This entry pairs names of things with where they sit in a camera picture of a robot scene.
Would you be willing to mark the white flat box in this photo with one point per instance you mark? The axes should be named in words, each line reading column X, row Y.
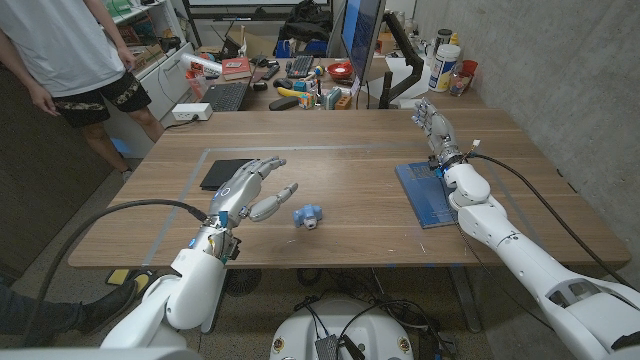
column 406, row 103

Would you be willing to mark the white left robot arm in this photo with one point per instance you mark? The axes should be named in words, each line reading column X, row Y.
column 195, row 295

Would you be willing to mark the blue toy camera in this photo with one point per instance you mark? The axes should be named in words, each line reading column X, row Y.
column 306, row 216

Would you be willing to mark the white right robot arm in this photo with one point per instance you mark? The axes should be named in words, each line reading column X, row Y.
column 530, row 270

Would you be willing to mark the black keyboard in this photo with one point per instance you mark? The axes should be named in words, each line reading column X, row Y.
column 300, row 66

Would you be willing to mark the black laptop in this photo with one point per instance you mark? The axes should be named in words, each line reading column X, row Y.
column 225, row 96

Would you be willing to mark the dark lidded jar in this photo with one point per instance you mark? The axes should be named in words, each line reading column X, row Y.
column 442, row 37

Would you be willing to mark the person in white shirt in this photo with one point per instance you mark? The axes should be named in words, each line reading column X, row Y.
column 55, row 45

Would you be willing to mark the red book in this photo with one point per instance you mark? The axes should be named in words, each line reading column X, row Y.
column 236, row 68

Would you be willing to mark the white paper tag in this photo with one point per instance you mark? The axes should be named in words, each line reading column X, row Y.
column 356, row 86

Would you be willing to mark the teal sponge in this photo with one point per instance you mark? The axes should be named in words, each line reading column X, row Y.
column 333, row 97

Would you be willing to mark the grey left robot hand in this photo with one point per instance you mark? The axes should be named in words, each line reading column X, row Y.
column 237, row 192

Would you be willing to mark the computer monitor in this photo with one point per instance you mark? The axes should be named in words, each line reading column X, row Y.
column 361, row 35

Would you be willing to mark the red cup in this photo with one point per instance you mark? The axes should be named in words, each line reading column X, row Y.
column 462, row 77

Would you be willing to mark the white roll tube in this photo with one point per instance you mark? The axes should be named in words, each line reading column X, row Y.
column 200, row 63

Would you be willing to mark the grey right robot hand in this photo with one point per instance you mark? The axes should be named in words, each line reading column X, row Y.
column 440, row 135

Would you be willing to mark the blue book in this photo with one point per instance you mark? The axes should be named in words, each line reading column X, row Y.
column 420, row 195

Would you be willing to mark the black backpack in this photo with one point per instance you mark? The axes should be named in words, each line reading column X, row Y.
column 305, row 22

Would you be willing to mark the white wipes canister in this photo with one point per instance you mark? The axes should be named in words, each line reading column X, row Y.
column 443, row 67

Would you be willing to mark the black folder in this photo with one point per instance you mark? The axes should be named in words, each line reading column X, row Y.
column 222, row 172

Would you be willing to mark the black remote control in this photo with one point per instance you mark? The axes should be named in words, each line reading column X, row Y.
column 270, row 72

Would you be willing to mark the yellow bottle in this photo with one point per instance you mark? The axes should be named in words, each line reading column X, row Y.
column 454, row 39

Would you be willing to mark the dark trouser leg black shoe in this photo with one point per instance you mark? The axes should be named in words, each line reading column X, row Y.
column 45, row 315

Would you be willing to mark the black computer mouse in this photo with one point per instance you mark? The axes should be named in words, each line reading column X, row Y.
column 282, row 83

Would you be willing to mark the white drawer cabinet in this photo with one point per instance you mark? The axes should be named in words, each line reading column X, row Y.
column 167, row 85

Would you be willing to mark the white power strip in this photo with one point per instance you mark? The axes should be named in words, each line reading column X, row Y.
column 191, row 111

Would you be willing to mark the black glasses case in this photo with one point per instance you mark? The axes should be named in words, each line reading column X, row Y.
column 283, row 103

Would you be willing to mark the red bowl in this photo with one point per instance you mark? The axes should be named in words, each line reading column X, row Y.
column 340, row 70

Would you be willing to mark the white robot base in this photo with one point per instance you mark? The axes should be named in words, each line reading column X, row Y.
column 375, row 330

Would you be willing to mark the white shelf unit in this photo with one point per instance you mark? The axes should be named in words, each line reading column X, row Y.
column 145, row 30

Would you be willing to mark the blue bag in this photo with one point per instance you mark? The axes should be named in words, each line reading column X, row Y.
column 285, row 48

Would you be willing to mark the yellow black floor pedal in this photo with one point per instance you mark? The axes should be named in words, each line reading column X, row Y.
column 120, row 276

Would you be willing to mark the orange block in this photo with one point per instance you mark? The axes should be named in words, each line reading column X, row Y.
column 343, row 103

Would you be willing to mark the colourful puzzle cube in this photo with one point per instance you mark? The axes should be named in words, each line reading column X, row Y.
column 306, row 100

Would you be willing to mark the yellow banana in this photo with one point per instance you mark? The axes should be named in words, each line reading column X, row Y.
column 290, row 92

